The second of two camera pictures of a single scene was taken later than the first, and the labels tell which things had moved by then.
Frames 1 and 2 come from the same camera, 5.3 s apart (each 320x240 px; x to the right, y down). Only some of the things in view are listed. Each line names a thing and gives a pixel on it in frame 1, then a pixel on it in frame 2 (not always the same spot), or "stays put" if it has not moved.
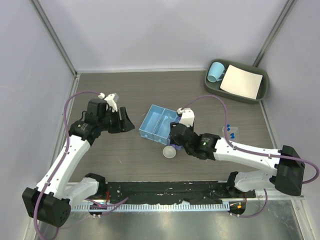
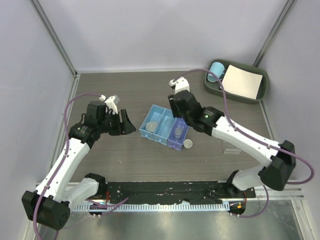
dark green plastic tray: x=214 y=87 stays put
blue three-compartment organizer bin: x=156 y=125 stays put
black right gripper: x=172 y=141 → x=175 y=113
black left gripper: x=124 y=125 stays put
